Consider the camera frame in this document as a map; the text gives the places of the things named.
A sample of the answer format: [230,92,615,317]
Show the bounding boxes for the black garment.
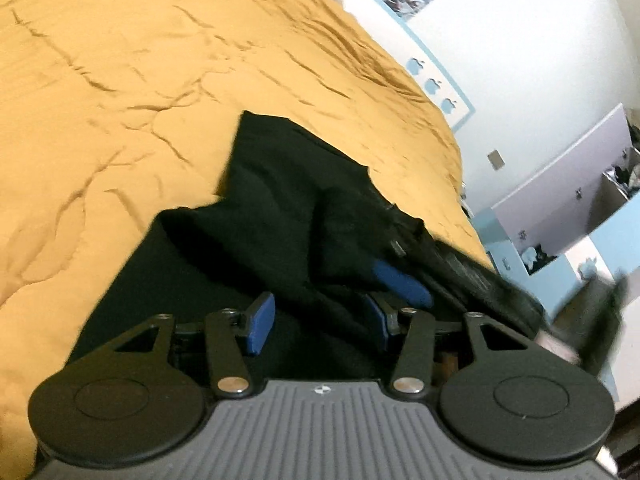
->
[67,110,501,383]

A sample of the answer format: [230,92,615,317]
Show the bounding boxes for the blue and white toy chest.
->
[472,102,640,321]

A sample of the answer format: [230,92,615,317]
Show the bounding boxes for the mustard yellow blanket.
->
[0,0,493,461]

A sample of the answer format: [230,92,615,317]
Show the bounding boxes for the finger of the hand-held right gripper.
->
[372,257,433,308]

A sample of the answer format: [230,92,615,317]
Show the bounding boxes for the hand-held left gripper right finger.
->
[365,295,546,397]

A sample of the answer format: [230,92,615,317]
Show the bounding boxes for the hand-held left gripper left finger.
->
[107,292,276,397]

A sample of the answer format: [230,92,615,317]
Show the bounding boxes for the crumpled items in chest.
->
[602,160,640,197]

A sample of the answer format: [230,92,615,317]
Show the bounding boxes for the dark clothes in chest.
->
[520,244,557,275]

